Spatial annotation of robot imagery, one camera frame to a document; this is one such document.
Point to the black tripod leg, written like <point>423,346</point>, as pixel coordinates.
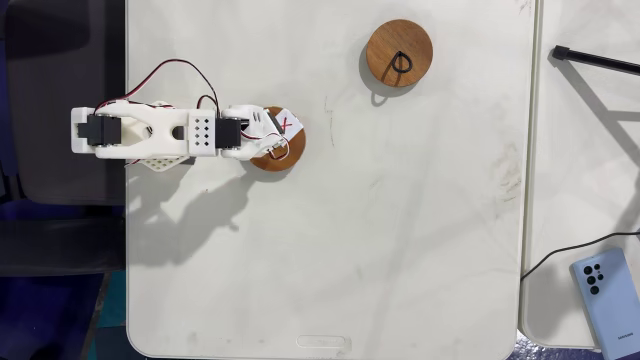
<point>595,60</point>

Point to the light blue smartphone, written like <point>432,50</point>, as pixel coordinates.
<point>607,300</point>

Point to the wooden lid with red cross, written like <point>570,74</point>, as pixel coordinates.
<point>282,160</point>

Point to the gray mesh back office chair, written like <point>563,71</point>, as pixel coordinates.
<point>65,75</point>

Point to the gray office chair with armrests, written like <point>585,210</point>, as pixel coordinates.
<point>60,247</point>

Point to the plain wooden lid black loop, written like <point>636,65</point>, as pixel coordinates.
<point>395,42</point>

